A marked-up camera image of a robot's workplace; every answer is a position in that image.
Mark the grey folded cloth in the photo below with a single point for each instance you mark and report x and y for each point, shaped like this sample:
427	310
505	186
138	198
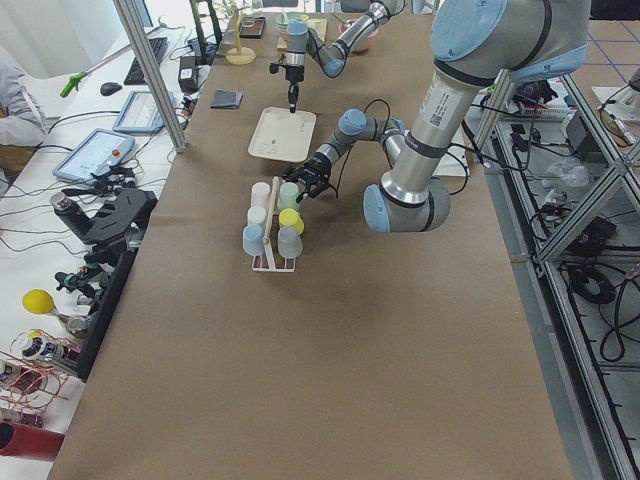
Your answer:
226	99

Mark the wooden mug tree stand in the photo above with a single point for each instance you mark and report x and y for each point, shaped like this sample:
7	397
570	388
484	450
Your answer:
238	55

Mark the green bowl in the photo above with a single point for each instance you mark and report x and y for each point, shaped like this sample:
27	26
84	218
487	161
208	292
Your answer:
284	18

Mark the yellow cup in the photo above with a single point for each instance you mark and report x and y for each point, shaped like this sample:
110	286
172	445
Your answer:
289	217

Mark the yellow ball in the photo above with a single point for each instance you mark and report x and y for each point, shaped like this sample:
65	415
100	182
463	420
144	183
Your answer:
38	301

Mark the pink bowl with ice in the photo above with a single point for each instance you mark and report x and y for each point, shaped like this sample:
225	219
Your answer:
367	40

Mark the green cup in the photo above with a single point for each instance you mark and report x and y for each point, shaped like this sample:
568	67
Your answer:
287	196

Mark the wooden rack handle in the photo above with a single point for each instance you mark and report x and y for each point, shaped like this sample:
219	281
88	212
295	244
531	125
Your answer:
275	186

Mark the teach pendant tablet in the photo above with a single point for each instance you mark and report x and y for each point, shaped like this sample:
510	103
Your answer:
139	115
94	156

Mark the cream rabbit tray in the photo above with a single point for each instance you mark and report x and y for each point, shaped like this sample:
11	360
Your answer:
282	136

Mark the bamboo cutting board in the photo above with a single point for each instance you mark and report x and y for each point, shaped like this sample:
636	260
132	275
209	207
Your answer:
317	24

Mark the aluminium frame post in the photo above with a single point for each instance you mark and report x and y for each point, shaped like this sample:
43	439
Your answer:
131	22

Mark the cream cup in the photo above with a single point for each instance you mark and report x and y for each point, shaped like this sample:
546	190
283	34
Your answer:
257	215

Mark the blue cup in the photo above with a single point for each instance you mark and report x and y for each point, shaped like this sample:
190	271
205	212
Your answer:
253	240

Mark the white wire cup rack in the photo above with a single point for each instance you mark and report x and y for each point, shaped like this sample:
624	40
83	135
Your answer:
273	263

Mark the black mouse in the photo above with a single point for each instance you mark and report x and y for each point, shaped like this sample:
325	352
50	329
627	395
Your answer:
109	88

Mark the grey cup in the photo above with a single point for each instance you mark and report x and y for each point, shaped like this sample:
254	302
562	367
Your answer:
289	243

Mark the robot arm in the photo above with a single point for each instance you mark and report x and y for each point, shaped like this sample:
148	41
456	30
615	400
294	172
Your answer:
472	41
303	40

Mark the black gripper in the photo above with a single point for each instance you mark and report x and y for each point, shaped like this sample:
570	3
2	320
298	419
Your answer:
293	72
318	166

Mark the black tray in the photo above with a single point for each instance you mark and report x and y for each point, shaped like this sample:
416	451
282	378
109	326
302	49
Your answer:
252	28

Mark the pink cup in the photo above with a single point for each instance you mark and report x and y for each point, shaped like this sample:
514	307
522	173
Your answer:
261	194

